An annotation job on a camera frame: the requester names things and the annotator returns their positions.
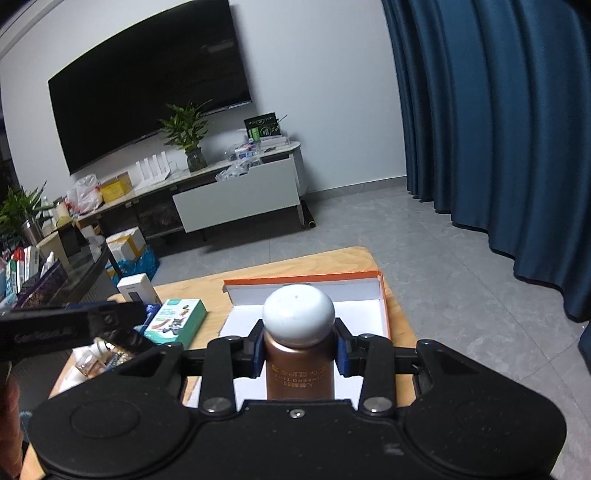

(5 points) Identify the white router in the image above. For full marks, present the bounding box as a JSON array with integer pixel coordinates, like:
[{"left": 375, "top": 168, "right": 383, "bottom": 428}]
[{"left": 135, "top": 151, "right": 171, "bottom": 190}]

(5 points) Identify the orange white box lid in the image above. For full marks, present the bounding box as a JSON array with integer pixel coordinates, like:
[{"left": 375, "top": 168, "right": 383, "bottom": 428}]
[{"left": 189, "top": 272, "right": 396, "bottom": 417}]

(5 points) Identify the television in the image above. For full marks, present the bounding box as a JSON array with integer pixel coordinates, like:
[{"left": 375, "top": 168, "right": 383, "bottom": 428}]
[{"left": 48, "top": 1, "right": 252, "bottom": 173}]

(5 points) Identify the yellow box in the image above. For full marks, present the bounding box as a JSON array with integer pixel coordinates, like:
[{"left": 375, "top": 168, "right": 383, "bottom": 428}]
[{"left": 99, "top": 172, "right": 133, "bottom": 204}]

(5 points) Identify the person left hand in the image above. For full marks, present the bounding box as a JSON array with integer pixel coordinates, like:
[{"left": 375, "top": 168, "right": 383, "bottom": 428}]
[{"left": 1, "top": 380, "right": 23, "bottom": 479}]

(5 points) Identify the green black box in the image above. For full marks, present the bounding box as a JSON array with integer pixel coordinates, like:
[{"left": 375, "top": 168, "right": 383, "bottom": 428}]
[{"left": 243, "top": 112, "right": 281, "bottom": 142}]

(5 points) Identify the black round table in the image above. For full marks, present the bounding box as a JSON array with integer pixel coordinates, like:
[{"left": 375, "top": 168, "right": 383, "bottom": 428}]
[{"left": 1, "top": 242, "right": 117, "bottom": 310}]

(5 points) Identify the white tv cabinet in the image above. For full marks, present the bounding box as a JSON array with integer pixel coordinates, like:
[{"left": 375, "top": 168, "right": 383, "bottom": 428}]
[{"left": 78, "top": 141, "right": 314, "bottom": 241}]

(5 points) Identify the teal bandage box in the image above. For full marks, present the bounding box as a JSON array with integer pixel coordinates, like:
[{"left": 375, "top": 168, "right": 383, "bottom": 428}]
[{"left": 143, "top": 299, "right": 207, "bottom": 349}]

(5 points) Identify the purple tray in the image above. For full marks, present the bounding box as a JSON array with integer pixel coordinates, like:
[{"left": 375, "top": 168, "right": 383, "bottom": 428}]
[{"left": 16, "top": 261, "right": 68, "bottom": 308}]

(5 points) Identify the left potted plant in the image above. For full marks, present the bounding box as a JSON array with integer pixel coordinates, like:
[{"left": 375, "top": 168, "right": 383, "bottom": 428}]
[{"left": 1, "top": 184, "right": 53, "bottom": 251}]

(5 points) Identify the white charger box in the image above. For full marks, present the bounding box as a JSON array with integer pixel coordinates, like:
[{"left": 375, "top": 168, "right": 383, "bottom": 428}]
[{"left": 117, "top": 273, "right": 162, "bottom": 305}]

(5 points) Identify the potted plant on cabinet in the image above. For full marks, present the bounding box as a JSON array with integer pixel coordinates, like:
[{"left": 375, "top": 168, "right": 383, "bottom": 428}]
[{"left": 160, "top": 100, "right": 209, "bottom": 172}]

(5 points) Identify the white plastic bag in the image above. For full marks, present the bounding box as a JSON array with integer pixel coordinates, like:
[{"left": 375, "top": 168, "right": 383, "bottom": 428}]
[{"left": 66, "top": 174, "right": 103, "bottom": 215}]

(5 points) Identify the small glass bottle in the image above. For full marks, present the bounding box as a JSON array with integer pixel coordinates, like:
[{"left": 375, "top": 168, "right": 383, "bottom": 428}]
[{"left": 75, "top": 338, "right": 119, "bottom": 378}]

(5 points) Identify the bronze bottle white cap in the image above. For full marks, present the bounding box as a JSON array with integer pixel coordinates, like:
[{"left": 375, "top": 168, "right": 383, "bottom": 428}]
[{"left": 263, "top": 284, "right": 335, "bottom": 400}]

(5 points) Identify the white yellow carton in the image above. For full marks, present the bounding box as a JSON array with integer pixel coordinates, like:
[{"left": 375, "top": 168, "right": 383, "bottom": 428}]
[{"left": 106, "top": 227, "right": 146, "bottom": 262}]

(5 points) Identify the blue curtain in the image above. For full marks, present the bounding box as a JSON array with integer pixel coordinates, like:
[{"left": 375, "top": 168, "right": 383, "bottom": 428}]
[{"left": 383, "top": 1, "right": 590, "bottom": 321}]

